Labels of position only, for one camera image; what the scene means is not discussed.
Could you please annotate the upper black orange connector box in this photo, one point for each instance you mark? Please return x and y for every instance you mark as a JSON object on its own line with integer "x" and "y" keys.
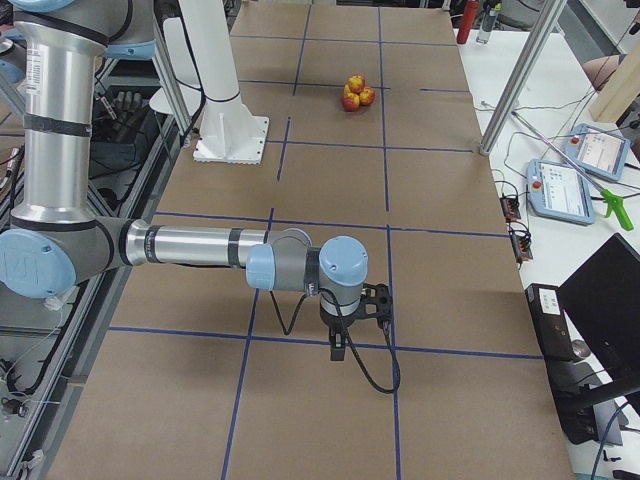
{"x": 510, "y": 206}

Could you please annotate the clear water bottle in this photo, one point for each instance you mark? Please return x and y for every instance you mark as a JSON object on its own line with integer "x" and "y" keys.
{"x": 490, "y": 12}

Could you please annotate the teach pendant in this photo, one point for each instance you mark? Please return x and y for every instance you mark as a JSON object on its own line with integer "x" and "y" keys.
{"x": 600, "y": 152}
{"x": 557, "y": 191}

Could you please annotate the aluminium frame post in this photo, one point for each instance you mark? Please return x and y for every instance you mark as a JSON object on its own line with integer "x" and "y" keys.
{"x": 532, "y": 48}

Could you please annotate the red yellow apple front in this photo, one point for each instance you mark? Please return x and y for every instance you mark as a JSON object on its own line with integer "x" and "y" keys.
{"x": 350, "y": 102}

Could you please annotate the far teach pendant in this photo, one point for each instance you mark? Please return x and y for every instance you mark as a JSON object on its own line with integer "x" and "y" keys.
{"x": 600, "y": 152}

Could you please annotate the red yellow apple left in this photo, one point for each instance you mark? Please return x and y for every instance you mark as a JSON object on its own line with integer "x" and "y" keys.
{"x": 367, "y": 96}

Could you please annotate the black orange connector box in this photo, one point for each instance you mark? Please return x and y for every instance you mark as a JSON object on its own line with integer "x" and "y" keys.
{"x": 510, "y": 206}
{"x": 521, "y": 245}

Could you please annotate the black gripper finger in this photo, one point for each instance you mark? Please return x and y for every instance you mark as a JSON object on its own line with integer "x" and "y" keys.
{"x": 337, "y": 347}

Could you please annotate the green handled reacher stick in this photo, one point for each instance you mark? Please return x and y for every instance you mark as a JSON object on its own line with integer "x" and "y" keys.
{"x": 614, "y": 202}

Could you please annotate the near teach pendant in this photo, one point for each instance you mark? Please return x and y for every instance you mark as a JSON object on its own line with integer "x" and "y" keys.
{"x": 557, "y": 191}

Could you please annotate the lower black orange connector box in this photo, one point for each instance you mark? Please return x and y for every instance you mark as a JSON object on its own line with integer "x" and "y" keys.
{"x": 521, "y": 245}

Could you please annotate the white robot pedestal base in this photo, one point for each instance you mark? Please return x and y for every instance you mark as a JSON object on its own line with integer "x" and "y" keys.
{"x": 230, "y": 133}

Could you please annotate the black monitor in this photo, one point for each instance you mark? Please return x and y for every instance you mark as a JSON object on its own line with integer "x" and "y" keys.
{"x": 601, "y": 299}

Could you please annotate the wooden beam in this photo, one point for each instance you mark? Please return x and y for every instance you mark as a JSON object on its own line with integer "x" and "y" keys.
{"x": 616, "y": 79}

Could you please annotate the red yellow apple alone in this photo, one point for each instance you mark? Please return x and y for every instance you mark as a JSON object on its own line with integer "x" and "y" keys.
{"x": 356, "y": 83}

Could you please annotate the black computer box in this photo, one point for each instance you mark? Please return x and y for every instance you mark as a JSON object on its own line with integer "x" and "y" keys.
{"x": 583, "y": 403}

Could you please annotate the white robot column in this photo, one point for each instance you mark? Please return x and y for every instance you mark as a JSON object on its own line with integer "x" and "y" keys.
{"x": 208, "y": 34}

